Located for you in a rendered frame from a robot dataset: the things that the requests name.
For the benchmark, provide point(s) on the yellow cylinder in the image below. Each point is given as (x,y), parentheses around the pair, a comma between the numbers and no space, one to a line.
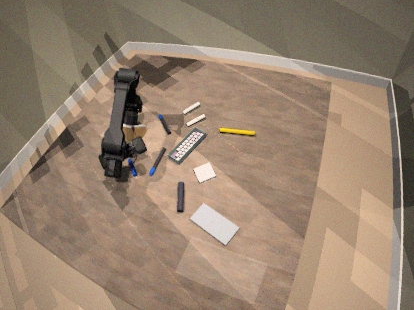
(236,131)

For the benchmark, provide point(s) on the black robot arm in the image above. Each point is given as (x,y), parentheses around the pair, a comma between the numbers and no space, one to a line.
(114,145)

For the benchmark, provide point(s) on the blue stylus with grey tip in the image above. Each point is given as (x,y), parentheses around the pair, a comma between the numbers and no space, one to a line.
(132,167)

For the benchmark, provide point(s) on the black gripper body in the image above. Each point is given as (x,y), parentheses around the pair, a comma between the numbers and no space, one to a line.
(138,146)

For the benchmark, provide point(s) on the white cylinder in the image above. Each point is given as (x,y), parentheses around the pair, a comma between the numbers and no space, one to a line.
(190,108)
(195,120)

